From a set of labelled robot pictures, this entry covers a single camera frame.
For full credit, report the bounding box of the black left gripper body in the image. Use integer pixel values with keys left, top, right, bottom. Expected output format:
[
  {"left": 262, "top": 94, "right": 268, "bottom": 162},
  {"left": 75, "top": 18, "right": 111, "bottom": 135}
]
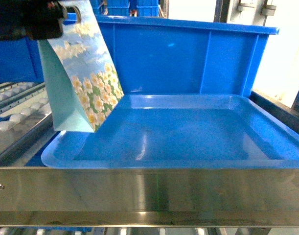
[{"left": 0, "top": 0, "right": 68, "bottom": 41}]

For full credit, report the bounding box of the flower gift bag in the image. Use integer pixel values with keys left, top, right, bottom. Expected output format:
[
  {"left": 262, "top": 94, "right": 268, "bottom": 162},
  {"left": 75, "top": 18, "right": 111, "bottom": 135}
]
[{"left": 38, "top": 0, "right": 124, "bottom": 133}]

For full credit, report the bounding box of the left roller conveyor track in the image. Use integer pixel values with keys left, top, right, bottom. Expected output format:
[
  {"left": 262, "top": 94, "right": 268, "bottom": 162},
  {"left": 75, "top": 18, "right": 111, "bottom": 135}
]
[{"left": 0, "top": 83, "right": 56, "bottom": 166}]

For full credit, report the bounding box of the blue crate at left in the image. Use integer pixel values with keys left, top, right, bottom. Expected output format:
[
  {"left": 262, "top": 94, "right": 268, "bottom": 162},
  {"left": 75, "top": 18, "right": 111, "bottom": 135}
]
[{"left": 0, "top": 38, "right": 44, "bottom": 83}]

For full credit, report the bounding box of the large blue plastic crate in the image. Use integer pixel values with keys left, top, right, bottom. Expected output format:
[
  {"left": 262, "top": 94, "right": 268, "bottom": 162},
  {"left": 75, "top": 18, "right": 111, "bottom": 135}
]
[{"left": 96, "top": 15, "right": 279, "bottom": 97}]

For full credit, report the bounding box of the blue plastic tray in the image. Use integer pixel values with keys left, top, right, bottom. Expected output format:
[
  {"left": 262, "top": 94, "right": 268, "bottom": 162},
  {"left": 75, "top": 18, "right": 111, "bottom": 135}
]
[{"left": 41, "top": 94, "right": 299, "bottom": 169}]

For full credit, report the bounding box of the steel shelf front rail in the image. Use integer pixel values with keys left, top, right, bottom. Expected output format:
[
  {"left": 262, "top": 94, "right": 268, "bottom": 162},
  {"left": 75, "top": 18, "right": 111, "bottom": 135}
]
[{"left": 0, "top": 167, "right": 299, "bottom": 227}]

